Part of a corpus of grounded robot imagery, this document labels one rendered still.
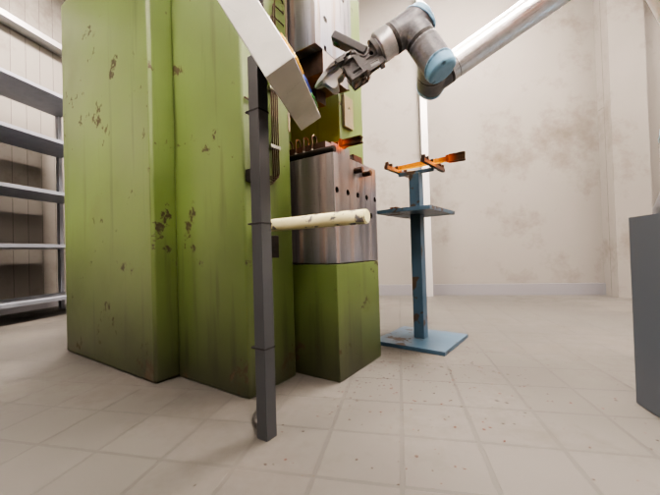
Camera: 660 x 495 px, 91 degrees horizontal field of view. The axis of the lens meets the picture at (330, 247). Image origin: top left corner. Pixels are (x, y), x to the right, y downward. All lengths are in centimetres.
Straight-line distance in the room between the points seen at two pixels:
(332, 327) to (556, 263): 317
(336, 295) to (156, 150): 95
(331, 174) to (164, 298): 86
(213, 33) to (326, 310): 116
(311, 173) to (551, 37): 371
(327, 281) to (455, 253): 270
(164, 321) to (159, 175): 61
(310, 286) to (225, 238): 39
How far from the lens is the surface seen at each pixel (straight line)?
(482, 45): 127
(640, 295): 141
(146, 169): 158
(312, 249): 135
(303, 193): 140
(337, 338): 133
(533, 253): 407
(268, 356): 97
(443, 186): 392
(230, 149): 131
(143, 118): 165
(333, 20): 175
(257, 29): 92
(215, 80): 147
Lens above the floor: 52
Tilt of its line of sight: 1 degrees up
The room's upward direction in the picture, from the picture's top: 2 degrees counter-clockwise
